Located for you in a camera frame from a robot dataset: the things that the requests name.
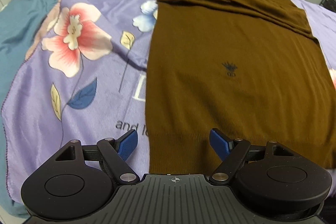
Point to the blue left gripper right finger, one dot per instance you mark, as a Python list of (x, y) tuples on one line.
[(221, 144)]

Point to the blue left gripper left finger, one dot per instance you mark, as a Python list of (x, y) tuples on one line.
[(126, 144)]

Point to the brown knit sweater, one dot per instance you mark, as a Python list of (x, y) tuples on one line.
[(251, 68)]

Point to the purple floral bed sheet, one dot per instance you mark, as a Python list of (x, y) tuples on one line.
[(85, 80)]

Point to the teal blue blanket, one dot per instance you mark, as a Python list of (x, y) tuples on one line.
[(20, 21)]

